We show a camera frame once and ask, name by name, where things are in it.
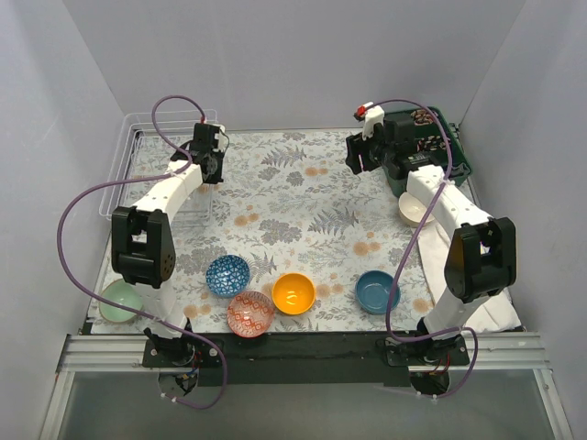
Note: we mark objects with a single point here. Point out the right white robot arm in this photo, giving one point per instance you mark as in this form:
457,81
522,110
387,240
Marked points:
480,264

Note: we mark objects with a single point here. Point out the white wire dish rack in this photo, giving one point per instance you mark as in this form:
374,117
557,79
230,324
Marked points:
141,153

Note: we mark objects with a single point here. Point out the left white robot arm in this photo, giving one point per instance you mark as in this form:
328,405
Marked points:
142,249

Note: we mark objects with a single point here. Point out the mint green bowl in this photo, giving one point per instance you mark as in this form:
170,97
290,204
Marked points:
121,293

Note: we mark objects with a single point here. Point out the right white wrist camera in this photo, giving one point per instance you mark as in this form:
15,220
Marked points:
369,114

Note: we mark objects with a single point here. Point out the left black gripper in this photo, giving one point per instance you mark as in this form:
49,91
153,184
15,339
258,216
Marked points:
202,149

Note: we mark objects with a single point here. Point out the yellow bowl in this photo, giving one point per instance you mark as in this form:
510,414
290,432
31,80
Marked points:
293,293

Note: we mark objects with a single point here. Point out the white cloth towel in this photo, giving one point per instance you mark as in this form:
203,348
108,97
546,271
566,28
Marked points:
496,315

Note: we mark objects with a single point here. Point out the blue patterned bowl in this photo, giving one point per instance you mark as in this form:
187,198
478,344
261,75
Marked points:
227,276

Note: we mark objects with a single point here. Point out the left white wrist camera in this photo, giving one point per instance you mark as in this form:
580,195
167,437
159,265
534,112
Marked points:
222,138

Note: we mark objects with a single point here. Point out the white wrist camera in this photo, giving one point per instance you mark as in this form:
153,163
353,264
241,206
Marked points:
369,114
222,138

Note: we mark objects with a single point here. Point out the cream white bowl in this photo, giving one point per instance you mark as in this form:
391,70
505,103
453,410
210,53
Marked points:
411,210

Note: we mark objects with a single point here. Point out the red patterned bowl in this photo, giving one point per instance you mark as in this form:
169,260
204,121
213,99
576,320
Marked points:
250,314

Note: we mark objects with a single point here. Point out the floral table mat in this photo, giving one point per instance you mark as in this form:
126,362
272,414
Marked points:
288,203

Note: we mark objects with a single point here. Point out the dark blue bowl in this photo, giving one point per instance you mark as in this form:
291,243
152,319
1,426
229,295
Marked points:
372,291

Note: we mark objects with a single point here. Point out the green compartment tray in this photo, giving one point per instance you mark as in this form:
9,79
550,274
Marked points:
433,135

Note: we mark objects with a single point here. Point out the aluminium frame rail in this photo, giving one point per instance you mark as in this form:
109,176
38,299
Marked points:
124,353

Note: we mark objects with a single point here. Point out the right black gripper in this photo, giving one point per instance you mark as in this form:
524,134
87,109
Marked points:
363,153

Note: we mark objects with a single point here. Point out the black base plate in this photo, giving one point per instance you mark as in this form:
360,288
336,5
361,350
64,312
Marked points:
328,358

